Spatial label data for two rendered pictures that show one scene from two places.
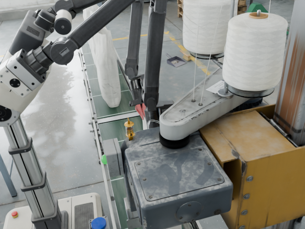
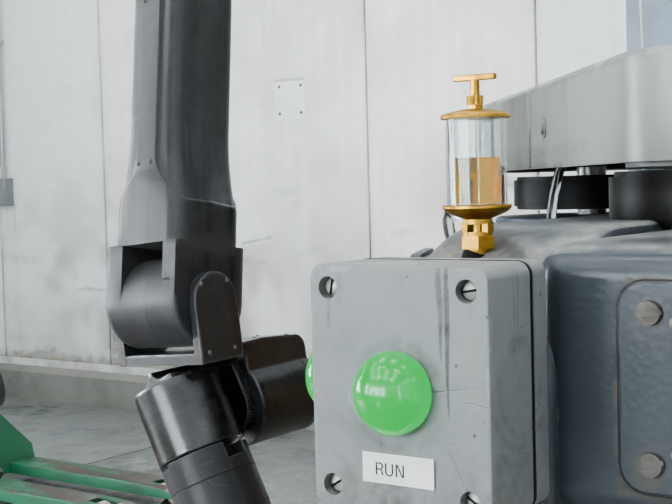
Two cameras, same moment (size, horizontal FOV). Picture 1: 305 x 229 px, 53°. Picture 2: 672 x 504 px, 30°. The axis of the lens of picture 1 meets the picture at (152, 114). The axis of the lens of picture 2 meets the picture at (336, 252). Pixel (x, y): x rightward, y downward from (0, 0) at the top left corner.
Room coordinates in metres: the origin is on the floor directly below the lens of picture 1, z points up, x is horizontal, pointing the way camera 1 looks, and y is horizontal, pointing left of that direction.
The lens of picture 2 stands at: (0.40, 0.46, 1.36)
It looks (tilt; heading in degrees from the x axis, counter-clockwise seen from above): 3 degrees down; 318
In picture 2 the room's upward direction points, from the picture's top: 2 degrees counter-clockwise
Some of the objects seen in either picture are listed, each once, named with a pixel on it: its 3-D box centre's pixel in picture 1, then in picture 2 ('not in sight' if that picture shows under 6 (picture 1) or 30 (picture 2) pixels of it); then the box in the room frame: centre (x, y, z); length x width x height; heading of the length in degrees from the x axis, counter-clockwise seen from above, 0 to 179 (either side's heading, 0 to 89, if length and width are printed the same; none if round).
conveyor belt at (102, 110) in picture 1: (103, 72); not in sight; (3.45, 0.56, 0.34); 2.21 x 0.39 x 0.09; 13
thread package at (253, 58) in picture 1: (254, 49); not in sight; (0.70, -0.26, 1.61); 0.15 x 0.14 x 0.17; 13
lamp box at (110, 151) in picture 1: (113, 157); (429, 382); (0.72, 0.13, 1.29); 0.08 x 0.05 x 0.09; 13
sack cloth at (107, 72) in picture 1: (106, 63); not in sight; (2.74, 0.40, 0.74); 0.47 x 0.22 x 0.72; 11
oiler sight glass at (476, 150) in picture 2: (129, 129); (476, 161); (0.74, 0.07, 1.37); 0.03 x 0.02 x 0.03; 13
